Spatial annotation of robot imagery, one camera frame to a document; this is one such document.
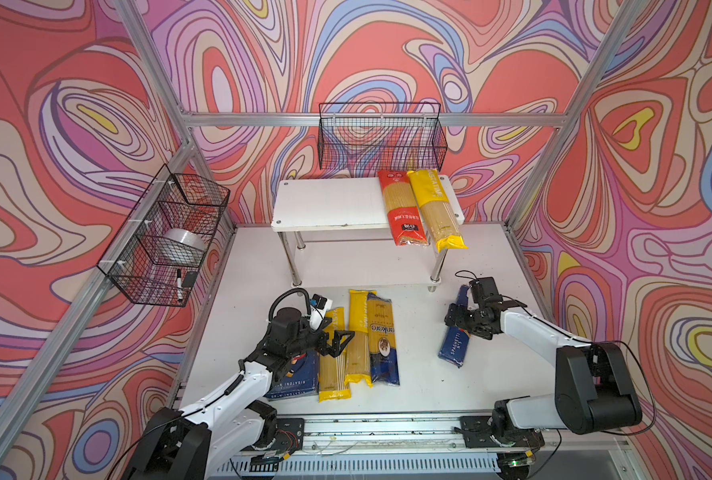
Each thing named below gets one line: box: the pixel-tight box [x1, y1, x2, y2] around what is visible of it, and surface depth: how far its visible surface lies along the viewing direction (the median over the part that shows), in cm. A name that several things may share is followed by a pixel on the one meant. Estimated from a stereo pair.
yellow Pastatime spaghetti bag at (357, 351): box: [345, 290, 377, 388], surface depth 88 cm
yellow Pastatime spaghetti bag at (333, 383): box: [318, 307, 351, 403], surface depth 82 cm
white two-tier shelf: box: [271, 175, 465, 291], surface depth 86 cm
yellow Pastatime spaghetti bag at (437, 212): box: [407, 168, 468, 253], surface depth 74 cm
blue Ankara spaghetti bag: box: [367, 292, 400, 386], surface depth 88 cm
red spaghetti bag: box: [378, 170, 429, 245], surface depth 75 cm
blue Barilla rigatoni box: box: [264, 350, 320, 399], surface depth 77 cm
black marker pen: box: [177, 268, 183, 302], surface depth 74 cm
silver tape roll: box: [158, 228, 207, 260], surface depth 73 cm
